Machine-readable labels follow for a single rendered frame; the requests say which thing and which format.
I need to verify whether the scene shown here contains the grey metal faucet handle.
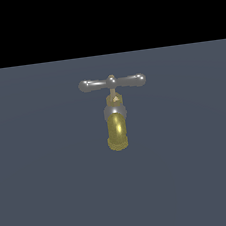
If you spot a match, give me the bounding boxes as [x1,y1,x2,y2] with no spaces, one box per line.
[76,70,148,96]

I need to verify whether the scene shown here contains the brass faucet body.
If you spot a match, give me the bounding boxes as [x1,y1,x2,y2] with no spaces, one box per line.
[100,86,133,153]

